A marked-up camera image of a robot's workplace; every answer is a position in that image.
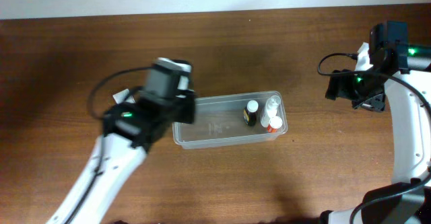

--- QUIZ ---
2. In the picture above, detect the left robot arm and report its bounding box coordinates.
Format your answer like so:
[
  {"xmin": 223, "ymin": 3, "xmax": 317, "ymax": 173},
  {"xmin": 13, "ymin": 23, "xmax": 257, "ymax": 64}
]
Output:
[{"xmin": 48, "ymin": 57, "xmax": 195, "ymax": 223}]

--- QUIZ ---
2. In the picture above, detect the clear plastic container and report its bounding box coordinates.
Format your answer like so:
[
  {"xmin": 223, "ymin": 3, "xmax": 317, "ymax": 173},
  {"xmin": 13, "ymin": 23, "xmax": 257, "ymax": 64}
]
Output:
[{"xmin": 172, "ymin": 91, "xmax": 288, "ymax": 149}]

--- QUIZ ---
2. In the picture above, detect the dark bottle white cap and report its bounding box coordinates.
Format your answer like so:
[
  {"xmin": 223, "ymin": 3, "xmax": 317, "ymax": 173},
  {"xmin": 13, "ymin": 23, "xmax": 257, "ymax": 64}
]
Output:
[{"xmin": 243, "ymin": 100, "xmax": 259, "ymax": 126}]

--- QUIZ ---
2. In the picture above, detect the orange tube white cap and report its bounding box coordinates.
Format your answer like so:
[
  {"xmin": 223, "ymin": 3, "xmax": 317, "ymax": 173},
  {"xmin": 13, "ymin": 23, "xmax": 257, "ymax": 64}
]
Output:
[{"xmin": 267, "ymin": 116, "xmax": 283, "ymax": 133}]

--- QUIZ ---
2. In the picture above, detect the white green sachet packet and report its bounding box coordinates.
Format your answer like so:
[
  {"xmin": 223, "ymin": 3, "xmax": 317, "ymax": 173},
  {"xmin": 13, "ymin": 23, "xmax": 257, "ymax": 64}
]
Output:
[{"xmin": 112, "ymin": 89, "xmax": 135, "ymax": 104}]

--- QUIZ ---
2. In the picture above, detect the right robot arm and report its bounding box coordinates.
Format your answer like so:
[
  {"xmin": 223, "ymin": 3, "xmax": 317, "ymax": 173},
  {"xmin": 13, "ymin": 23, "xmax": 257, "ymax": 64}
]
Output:
[{"xmin": 319, "ymin": 21, "xmax": 430, "ymax": 223}]

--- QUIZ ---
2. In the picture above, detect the white spray bottle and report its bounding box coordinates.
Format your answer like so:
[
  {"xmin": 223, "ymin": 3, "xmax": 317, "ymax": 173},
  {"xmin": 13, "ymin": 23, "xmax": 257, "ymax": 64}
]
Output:
[{"xmin": 260, "ymin": 96, "xmax": 281, "ymax": 128}]

